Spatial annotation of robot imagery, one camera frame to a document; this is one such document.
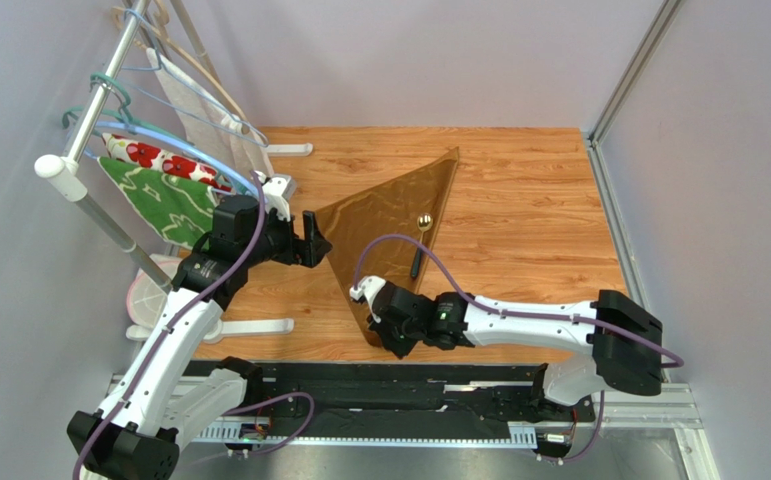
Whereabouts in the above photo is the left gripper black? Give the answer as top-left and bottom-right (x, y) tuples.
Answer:
(240, 202), (332, 268)

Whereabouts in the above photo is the brown satin napkin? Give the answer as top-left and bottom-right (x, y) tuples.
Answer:
(314, 146), (461, 349)

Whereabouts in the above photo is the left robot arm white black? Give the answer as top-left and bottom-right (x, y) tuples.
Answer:
(67, 195), (332, 479)

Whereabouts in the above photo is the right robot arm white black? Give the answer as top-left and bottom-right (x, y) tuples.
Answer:
(349, 276), (667, 407)

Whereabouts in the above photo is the green white patterned towel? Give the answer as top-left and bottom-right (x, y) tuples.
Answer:
(98, 157), (218, 250)

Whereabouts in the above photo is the beige grey hanging cloth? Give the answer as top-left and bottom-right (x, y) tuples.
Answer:
(146, 48), (275, 176)

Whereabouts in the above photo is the light blue plastic hanger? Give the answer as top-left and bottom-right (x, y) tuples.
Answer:
(95, 120), (258, 195)

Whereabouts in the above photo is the red floral white cloth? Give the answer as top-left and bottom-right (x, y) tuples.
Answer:
(102, 133), (233, 193)

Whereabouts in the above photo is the teal plastic hanger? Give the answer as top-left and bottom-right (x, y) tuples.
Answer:
(61, 72), (179, 147)

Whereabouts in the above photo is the wooden hanger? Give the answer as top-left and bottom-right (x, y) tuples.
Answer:
(141, 0), (247, 121)

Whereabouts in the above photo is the white metal clothes rack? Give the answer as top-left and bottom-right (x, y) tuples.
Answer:
(33, 0), (315, 343)

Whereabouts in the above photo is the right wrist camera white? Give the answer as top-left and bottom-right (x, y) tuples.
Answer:
(349, 276), (387, 323)

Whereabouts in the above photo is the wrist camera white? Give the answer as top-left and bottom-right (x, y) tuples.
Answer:
(256, 171), (297, 222)
(349, 276), (387, 323)

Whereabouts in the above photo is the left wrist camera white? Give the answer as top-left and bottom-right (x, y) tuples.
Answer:
(256, 171), (297, 222)

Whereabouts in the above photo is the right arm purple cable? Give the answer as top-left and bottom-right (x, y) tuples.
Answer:
(352, 232), (684, 464)

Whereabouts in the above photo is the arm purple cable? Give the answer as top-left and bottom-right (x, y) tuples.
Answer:
(70, 169), (316, 480)
(352, 232), (684, 464)

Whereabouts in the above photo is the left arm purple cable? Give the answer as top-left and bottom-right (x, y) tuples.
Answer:
(70, 169), (316, 480)

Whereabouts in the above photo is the thin blue wire hanger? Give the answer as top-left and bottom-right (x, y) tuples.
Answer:
(141, 22), (269, 158)

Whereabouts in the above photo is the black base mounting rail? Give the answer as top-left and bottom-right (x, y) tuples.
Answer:
(178, 359), (666, 447)

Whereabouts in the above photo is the aluminium corner frame post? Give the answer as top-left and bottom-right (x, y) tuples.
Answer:
(587, 0), (686, 144)

